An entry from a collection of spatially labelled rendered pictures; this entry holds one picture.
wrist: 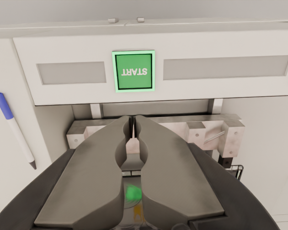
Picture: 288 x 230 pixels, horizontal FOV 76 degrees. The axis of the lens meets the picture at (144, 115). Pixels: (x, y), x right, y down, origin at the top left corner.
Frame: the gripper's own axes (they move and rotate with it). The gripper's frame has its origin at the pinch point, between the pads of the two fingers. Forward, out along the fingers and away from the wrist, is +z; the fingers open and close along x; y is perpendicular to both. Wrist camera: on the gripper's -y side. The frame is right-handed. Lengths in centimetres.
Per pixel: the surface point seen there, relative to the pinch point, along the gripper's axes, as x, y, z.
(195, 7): 36, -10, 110
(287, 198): 57, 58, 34
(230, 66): 13.8, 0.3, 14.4
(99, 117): -8.2, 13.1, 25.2
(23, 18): -62, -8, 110
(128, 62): -0.6, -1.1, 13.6
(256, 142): 32.2, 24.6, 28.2
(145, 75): 1.7, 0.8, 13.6
